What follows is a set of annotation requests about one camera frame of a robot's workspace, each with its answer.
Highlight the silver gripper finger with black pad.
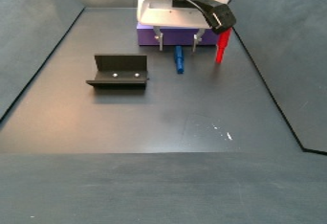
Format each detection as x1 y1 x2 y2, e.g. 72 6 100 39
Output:
154 26 165 51

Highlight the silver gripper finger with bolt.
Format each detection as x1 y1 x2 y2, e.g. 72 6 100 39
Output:
193 29 205 53

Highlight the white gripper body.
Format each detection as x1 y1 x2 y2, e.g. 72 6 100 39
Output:
137 0 231 29

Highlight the blue peg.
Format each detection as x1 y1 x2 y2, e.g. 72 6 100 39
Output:
174 46 185 74

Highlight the black angled fixture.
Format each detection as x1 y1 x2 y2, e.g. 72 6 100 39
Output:
86 54 149 88

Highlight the purple base block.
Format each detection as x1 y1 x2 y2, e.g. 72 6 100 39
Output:
137 24 219 46

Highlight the red peg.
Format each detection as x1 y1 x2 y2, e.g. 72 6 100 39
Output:
217 29 231 63

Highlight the black camera cable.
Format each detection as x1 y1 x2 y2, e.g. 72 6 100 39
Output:
154 0 238 34

